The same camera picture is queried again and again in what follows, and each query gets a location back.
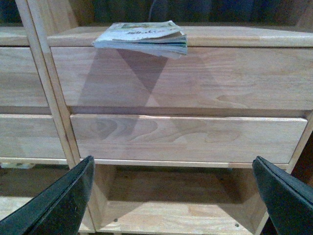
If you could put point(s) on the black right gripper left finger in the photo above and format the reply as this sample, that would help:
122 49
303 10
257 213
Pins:
59 209

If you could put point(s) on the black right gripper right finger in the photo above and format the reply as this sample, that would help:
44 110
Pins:
289 201

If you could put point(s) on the worn paperback book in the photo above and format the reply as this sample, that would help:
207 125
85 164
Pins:
160 39

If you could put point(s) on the right wooden shelf unit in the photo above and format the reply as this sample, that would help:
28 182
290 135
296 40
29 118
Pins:
154 197

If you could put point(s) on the wooden shelf unit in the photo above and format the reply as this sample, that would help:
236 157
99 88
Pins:
32 154
154 197

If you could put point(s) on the left wooden shelf unit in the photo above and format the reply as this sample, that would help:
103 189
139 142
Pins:
32 154

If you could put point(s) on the lower wooden drawer front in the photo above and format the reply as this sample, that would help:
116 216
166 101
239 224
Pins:
187 139

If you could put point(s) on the wooden drawer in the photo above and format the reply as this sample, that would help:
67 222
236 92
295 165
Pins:
187 139
207 77

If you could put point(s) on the upper wooden drawer front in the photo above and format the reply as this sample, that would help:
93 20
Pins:
207 77

